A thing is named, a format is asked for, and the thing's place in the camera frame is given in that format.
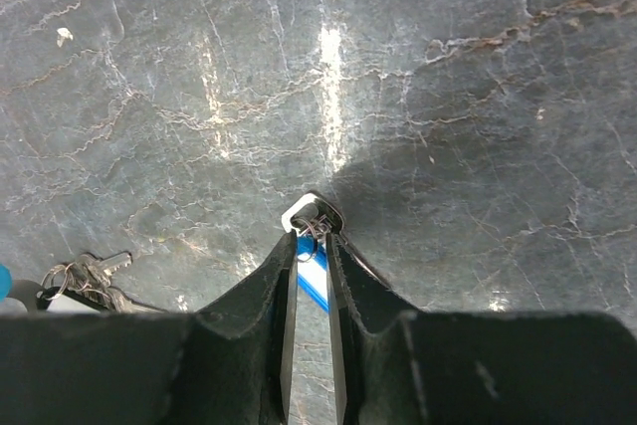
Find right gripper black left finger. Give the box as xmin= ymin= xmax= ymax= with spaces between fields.
xmin=1 ymin=233 xmax=297 ymax=424

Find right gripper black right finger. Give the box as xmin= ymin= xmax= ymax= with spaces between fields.
xmin=325 ymin=234 xmax=636 ymax=424

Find blue key tag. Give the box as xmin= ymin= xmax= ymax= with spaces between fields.
xmin=281 ymin=191 xmax=345 ymax=316

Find metal keyring plate blue handle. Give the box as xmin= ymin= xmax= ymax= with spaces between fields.
xmin=0 ymin=265 xmax=13 ymax=301

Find silver keys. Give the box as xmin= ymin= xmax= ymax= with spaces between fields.
xmin=42 ymin=252 xmax=164 ymax=314

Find black key tag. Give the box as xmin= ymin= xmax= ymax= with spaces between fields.
xmin=36 ymin=287 xmax=107 ymax=314

